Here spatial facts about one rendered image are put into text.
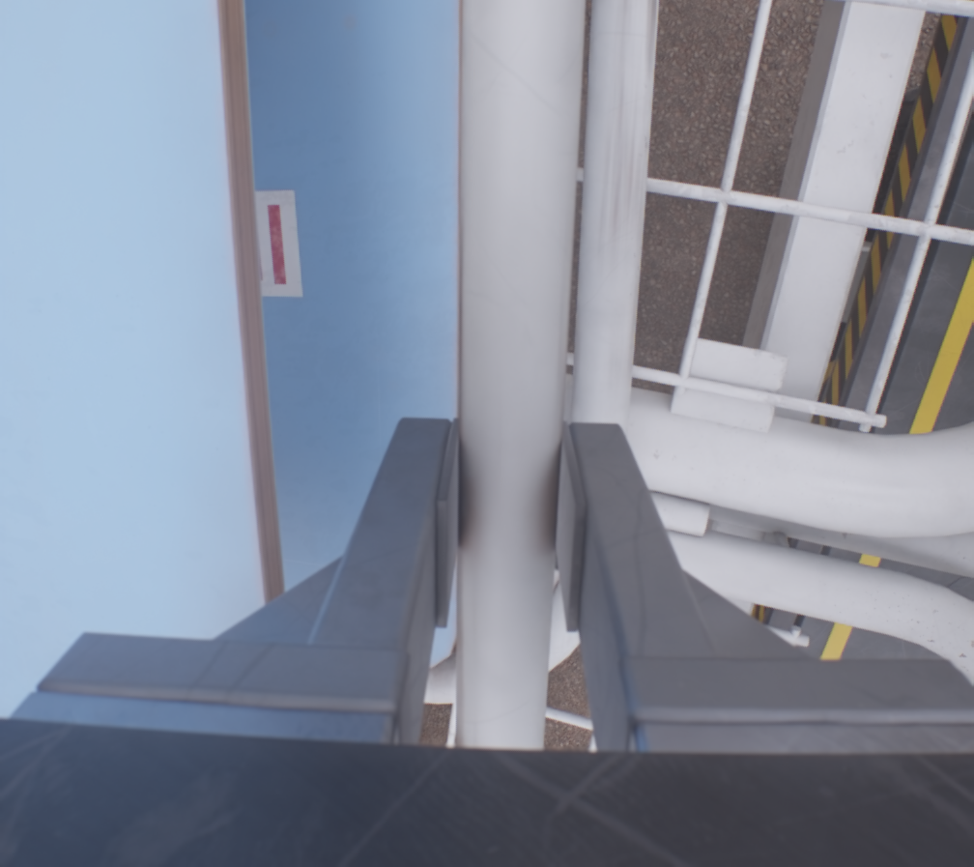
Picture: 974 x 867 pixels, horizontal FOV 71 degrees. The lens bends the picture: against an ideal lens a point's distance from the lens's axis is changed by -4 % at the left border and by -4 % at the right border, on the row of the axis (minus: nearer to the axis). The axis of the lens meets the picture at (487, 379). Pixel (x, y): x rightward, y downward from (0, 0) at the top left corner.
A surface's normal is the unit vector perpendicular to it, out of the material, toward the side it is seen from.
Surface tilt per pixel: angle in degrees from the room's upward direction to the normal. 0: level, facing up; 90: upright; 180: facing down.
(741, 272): 0
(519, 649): 31
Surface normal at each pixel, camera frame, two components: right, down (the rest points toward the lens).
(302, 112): -0.22, 0.29
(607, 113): -0.50, 0.25
